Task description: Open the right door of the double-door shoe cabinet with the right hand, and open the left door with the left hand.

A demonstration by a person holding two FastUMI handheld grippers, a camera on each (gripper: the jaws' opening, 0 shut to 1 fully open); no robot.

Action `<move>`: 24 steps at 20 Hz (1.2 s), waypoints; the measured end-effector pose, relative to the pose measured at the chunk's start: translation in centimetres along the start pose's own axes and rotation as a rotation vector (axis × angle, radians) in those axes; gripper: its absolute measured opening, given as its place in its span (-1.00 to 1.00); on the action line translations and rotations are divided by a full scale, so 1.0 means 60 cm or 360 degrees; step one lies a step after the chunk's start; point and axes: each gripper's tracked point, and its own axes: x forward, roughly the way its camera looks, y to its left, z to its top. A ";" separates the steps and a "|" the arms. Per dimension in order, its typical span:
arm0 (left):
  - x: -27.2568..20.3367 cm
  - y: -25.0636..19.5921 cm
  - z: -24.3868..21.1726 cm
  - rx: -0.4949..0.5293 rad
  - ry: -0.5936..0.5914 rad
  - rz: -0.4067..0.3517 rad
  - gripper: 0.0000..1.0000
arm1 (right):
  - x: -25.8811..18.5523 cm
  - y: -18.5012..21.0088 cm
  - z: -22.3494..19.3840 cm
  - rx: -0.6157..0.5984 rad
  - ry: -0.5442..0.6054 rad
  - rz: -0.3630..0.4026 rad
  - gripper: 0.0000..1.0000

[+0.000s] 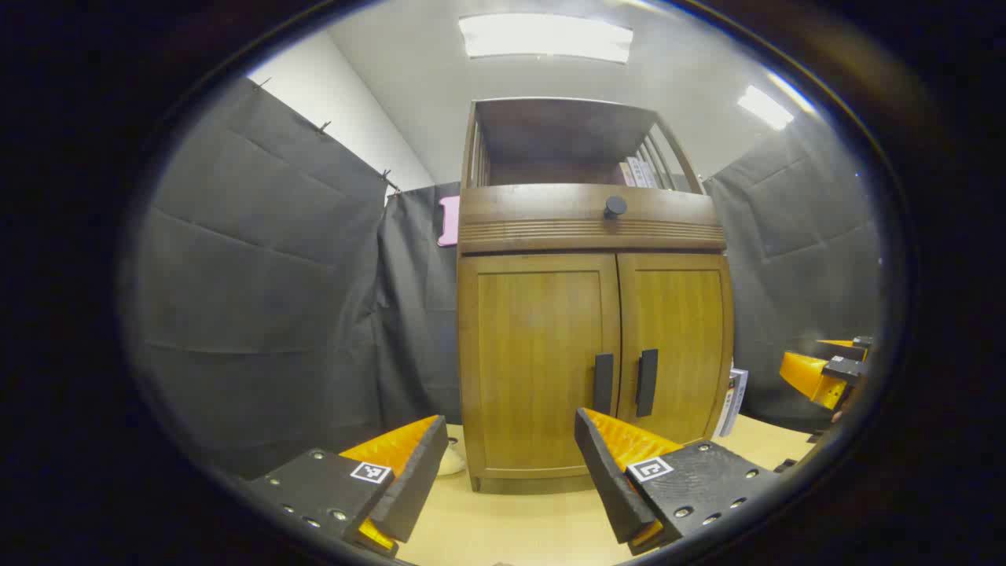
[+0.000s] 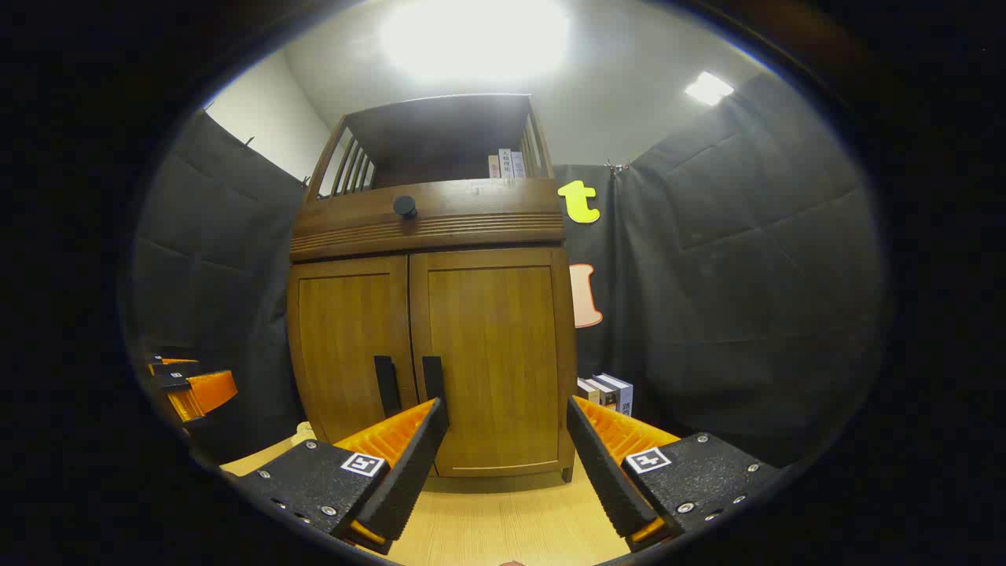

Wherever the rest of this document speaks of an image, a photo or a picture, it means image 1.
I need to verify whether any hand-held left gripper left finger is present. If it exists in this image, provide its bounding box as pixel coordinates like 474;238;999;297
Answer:
244;415;450;559

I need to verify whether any wooden shoe cabinet door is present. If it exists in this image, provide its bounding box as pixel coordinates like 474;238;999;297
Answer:
458;253;622;480
617;252;736;445

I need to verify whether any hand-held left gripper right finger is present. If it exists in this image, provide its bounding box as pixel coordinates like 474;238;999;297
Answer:
574;407;779;557

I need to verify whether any white fluffy object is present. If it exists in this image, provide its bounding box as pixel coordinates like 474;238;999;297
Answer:
436;440;467;477

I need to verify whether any black door handle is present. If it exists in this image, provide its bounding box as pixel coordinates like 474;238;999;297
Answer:
635;348;659;418
593;353;615;416

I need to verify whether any small ceiling light panel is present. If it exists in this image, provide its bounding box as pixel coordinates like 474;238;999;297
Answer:
736;84;796;131

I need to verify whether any wooden double-door shoe cabinet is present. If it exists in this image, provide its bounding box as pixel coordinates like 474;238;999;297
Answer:
456;97;736;492

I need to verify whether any row of books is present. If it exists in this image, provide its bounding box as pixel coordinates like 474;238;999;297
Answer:
619;156;659;189

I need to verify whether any large ceiling light panel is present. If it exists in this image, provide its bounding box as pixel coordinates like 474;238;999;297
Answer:
458;13;634;64

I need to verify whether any black backdrop cloth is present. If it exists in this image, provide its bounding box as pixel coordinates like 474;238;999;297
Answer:
118;75;885;480

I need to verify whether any pink flat object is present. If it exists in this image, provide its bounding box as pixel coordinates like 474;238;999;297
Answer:
437;195;461;248

